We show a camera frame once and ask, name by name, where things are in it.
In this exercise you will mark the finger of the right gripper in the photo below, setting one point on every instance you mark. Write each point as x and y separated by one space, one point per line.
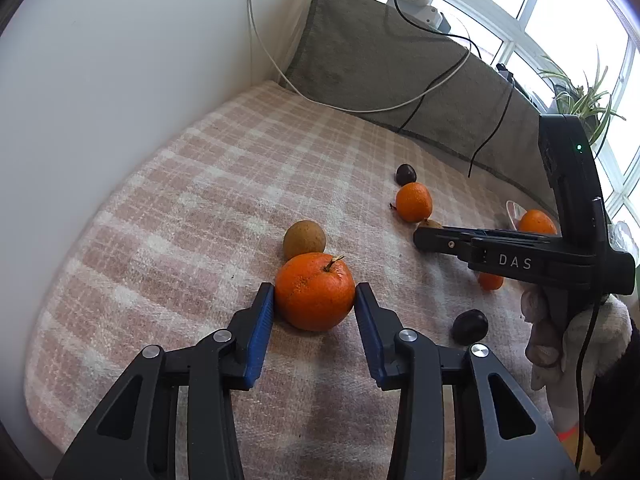
448 241

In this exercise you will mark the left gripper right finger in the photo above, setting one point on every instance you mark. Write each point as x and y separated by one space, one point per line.
500 434

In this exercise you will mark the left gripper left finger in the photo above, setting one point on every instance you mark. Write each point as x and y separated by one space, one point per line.
131 434

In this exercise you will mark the tiny orange kumquat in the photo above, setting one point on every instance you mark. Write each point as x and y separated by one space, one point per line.
490 282

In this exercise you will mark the large speckled orange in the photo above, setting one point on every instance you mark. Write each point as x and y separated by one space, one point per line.
536 221

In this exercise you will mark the small mandarin with stem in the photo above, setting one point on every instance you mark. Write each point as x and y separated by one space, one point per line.
413 203

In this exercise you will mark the dark plum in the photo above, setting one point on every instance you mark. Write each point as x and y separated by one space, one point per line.
405 174
469 327

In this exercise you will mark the large orange with stem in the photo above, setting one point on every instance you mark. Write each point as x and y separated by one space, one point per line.
314 291

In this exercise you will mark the brown kiwi fruit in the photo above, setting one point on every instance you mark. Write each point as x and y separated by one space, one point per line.
303 237

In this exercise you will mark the right hand grey glove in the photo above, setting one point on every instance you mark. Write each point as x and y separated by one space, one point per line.
554 353

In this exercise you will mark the floral white plate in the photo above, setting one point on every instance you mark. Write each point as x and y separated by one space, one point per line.
515 213

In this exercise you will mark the spider plant in pot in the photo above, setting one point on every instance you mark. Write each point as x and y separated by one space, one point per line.
591 102

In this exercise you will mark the pink plaid blanket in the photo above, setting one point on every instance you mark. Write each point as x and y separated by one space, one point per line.
189 237

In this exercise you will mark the grey towel on sill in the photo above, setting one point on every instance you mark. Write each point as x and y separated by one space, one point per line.
361 55

